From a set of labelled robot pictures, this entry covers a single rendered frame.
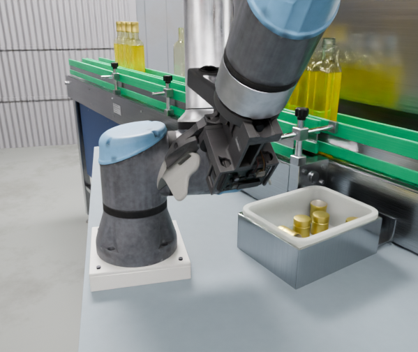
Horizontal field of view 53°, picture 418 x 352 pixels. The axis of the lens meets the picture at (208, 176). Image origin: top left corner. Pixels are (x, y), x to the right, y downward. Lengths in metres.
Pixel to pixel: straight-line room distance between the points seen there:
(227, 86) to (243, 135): 0.05
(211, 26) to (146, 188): 0.29
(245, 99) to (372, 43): 0.77
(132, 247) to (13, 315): 1.36
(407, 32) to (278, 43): 0.76
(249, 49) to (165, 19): 3.91
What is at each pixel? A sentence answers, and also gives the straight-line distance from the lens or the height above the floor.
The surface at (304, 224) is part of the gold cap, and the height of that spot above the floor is 0.81.
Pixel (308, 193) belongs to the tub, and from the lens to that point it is 0.94.
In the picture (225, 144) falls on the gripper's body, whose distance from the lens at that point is 0.47.
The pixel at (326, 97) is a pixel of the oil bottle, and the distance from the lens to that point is 1.05.
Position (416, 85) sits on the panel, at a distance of 1.08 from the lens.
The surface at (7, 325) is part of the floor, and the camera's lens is 2.01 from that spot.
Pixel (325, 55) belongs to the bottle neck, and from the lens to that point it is 1.06.
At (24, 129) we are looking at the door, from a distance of 4.38.
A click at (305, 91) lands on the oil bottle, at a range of 1.08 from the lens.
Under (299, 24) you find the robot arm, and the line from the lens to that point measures 0.34.
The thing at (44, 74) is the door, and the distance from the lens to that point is 4.25.
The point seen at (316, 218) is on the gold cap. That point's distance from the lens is 0.88.
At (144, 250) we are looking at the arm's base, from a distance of 0.75.
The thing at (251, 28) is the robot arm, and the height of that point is 1.18.
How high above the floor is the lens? 1.19
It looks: 21 degrees down
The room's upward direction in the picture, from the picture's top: straight up
